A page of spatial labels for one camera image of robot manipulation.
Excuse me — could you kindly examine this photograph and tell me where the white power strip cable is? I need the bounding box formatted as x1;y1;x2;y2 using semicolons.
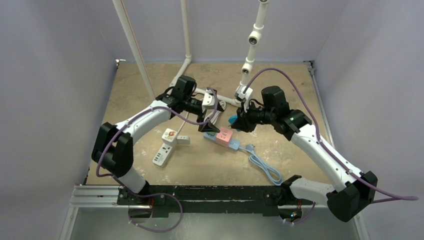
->
177;99;228;133

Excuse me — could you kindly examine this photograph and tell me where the blue plug adapter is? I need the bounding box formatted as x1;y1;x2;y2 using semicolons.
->
228;115;238;127

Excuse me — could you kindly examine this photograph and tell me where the pink cube adapter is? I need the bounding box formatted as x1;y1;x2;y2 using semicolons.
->
215;126;233;147

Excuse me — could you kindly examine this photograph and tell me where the light blue power strip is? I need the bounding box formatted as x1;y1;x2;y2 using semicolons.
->
203;132;240;151

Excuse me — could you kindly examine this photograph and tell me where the white USB power strip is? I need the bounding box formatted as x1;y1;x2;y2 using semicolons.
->
152;143;175;168

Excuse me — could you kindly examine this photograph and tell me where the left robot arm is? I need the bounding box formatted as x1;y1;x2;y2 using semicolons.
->
91;75;223;205

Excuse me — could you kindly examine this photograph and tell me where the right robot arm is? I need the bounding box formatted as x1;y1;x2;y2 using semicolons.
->
231;86;378;222

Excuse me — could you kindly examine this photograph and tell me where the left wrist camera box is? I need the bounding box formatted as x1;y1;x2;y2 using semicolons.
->
201;91;219;112

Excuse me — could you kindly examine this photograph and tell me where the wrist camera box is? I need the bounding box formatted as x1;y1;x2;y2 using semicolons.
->
201;91;219;112
234;85;253;112

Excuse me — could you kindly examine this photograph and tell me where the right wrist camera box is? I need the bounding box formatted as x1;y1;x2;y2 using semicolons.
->
234;85;253;112

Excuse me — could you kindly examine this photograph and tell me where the light blue power cable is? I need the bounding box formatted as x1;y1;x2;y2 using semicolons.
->
239;144;284;186

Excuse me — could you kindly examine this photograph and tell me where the white PVC pipe frame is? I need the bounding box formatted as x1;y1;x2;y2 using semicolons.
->
112;0;270;107

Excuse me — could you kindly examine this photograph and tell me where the aluminium rail right table edge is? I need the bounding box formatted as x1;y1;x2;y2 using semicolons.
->
303;60;336;149

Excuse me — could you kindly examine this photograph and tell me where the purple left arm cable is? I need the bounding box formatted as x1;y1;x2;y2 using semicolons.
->
95;86;220;233

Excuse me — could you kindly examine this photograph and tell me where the aluminium front rail frame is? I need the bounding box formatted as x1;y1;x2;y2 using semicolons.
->
59;185;369;240

